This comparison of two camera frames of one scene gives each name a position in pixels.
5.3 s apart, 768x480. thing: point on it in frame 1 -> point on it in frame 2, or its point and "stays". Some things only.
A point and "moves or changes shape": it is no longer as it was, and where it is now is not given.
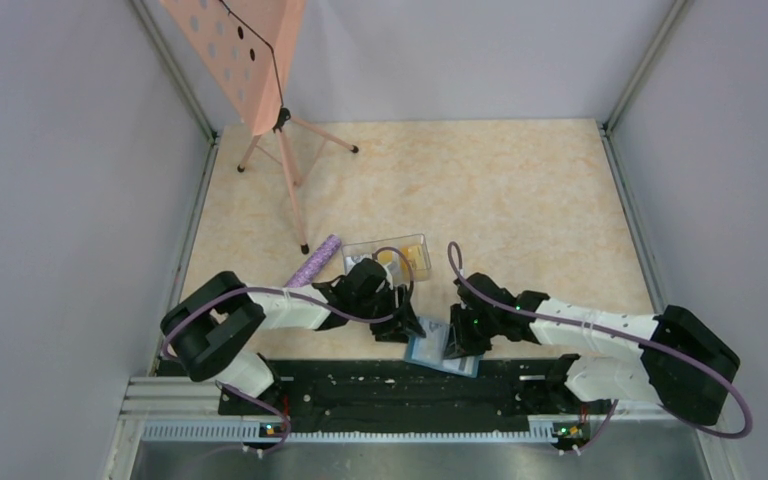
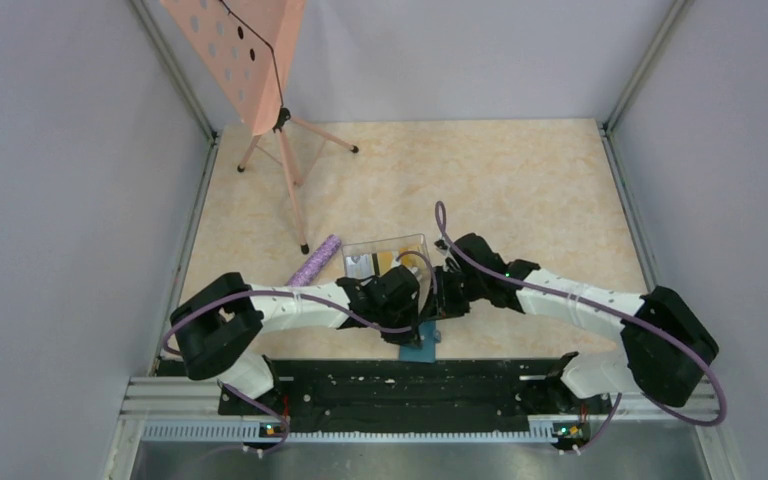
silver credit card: x=437 y=330 moves or changes shape
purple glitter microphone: x=308 y=272 stays
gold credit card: x=415 y=256 moves or changes shape
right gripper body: x=486 y=318 -> x=474 y=283
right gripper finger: x=478 y=340 -> x=456 y=301
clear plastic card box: x=406 y=258 stays
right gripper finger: x=459 y=339 -> x=430 y=308
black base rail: x=527 y=389 stays
